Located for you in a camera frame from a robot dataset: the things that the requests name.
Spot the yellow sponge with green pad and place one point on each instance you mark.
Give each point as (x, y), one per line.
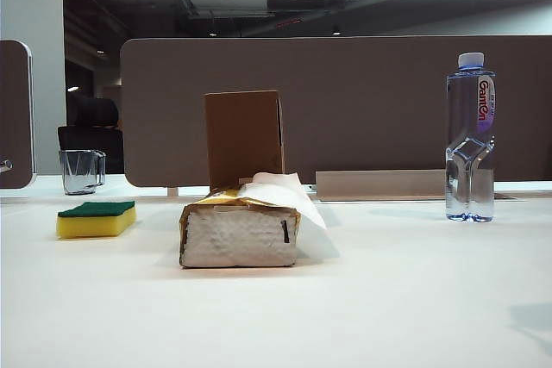
(95, 226)

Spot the clear plastic water bottle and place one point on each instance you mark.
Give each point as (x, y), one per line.
(470, 105)

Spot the white paper tissue sheet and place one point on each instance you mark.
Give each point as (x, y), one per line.
(280, 189)

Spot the tall brown cardboard box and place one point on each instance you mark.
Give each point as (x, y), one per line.
(241, 135)

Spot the brown cardboard tissue box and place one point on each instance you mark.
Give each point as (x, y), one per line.
(237, 238)

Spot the wide brown desk divider panel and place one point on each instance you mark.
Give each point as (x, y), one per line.
(366, 105)

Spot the white divider support foot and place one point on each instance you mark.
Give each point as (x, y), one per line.
(172, 191)

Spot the red ceiling sign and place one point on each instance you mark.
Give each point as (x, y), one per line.
(288, 23)

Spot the black office chair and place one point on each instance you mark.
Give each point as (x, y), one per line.
(90, 135)

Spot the clear glass mug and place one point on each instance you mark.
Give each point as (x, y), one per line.
(79, 170)

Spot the narrow brown desk divider panel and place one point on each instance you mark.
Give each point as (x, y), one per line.
(15, 118)

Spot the silver metal hook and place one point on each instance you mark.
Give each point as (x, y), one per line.
(5, 166)

